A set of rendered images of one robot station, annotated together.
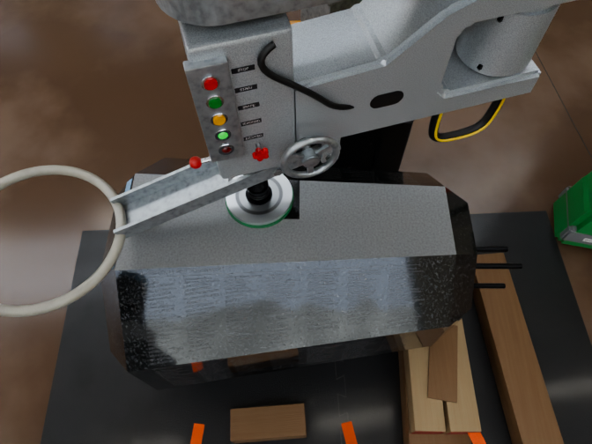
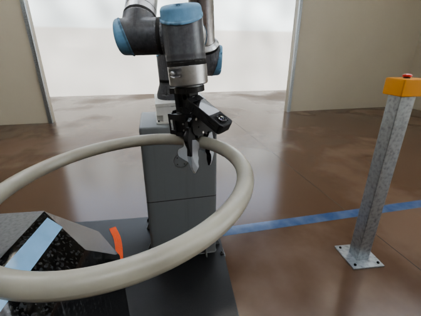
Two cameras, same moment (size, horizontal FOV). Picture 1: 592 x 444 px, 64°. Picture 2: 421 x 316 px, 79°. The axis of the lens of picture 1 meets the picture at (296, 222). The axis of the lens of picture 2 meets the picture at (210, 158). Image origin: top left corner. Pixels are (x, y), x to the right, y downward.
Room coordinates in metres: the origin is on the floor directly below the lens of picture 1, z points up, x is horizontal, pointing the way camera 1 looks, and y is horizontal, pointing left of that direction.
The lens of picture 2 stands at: (1.10, 0.86, 1.18)
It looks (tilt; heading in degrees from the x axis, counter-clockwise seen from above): 22 degrees down; 173
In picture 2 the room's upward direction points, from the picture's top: straight up
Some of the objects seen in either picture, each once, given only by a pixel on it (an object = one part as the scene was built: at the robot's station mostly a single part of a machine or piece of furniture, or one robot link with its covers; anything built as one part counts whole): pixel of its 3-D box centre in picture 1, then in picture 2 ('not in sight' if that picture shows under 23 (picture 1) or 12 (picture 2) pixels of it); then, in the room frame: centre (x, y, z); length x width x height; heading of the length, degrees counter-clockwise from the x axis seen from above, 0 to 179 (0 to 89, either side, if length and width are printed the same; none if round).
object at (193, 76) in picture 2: not in sight; (187, 76); (0.48, 0.88, 1.13); 0.10 x 0.09 x 0.05; 135
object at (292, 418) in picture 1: (269, 423); not in sight; (0.21, 0.14, 0.07); 0.30 x 0.12 x 0.12; 92
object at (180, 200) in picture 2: not in sight; (178, 183); (-0.37, 0.83, 0.43); 0.50 x 0.50 x 0.85; 6
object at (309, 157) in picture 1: (306, 146); not in sight; (0.72, -0.03, 1.23); 0.15 x 0.10 x 0.15; 104
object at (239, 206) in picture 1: (259, 195); not in sight; (0.80, 0.11, 0.88); 0.21 x 0.21 x 0.01
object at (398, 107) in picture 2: not in sight; (379, 179); (-0.05, 1.94, 0.54); 0.20 x 0.20 x 1.09; 0
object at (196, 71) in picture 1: (218, 114); not in sight; (0.68, 0.15, 1.41); 0.08 x 0.03 x 0.28; 104
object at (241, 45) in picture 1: (275, 78); not in sight; (0.82, 0.04, 1.36); 0.36 x 0.22 x 0.45; 104
